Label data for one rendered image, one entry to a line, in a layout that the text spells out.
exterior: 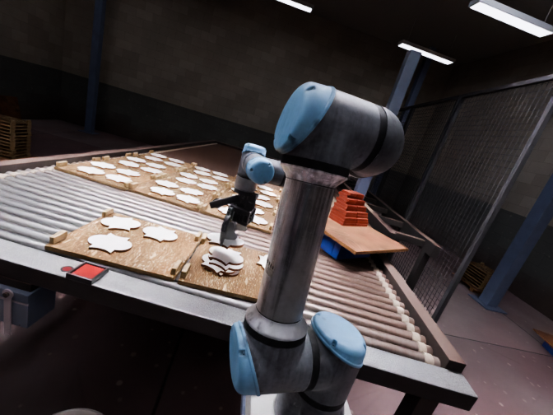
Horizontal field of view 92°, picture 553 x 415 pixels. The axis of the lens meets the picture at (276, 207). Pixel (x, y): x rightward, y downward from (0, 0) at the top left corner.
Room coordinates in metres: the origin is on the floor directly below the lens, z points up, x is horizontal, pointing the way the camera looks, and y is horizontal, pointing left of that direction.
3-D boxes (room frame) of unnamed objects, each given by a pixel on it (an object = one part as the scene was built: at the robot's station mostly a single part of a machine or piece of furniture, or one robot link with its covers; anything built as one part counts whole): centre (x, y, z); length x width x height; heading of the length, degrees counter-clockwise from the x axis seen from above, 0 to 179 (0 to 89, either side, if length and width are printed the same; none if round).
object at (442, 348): (2.77, -0.67, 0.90); 4.04 x 0.06 x 0.10; 1
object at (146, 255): (0.91, 0.47, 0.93); 0.41 x 0.35 x 0.02; 95
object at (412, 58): (2.68, -0.74, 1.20); 0.17 x 0.17 x 2.40; 1
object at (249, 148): (0.90, 0.12, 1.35); 0.09 x 0.08 x 0.11; 21
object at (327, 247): (1.53, -0.41, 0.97); 0.31 x 0.31 x 0.10; 39
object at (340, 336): (0.45, -0.19, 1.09); 0.13 x 0.12 x 0.14; 111
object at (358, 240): (1.56, -0.46, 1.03); 0.50 x 0.50 x 0.02; 39
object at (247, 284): (0.94, 0.05, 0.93); 0.41 x 0.35 x 0.02; 96
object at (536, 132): (3.26, -1.30, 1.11); 3.04 x 0.03 x 2.21; 1
